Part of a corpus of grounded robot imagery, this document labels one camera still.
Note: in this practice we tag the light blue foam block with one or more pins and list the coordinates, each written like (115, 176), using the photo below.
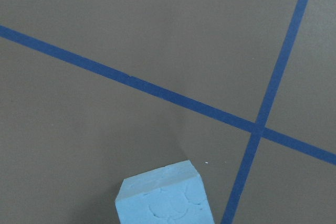
(171, 194)

